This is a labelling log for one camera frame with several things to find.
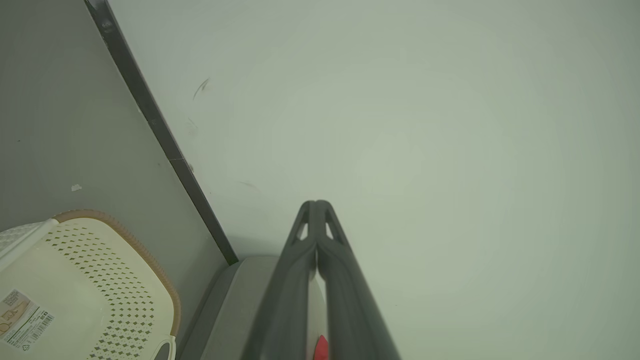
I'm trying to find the cream perforated laundry basket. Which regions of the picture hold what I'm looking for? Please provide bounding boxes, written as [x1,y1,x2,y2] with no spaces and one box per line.
[0,209,181,360]

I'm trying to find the white barcode sticker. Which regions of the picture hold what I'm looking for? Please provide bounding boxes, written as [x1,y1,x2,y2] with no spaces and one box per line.
[0,288,56,351]

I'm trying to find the black baseboard strip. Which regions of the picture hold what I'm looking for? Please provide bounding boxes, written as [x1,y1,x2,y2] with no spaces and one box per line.
[84,0,240,266]

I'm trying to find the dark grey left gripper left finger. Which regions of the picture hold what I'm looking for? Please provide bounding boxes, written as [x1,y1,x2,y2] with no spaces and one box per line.
[240,200,318,360]

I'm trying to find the grey fabric sofa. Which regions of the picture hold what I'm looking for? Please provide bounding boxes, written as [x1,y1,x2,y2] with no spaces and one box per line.
[177,256,328,360]

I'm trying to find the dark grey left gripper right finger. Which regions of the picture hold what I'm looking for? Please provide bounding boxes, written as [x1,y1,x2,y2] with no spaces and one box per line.
[315,200,402,360]

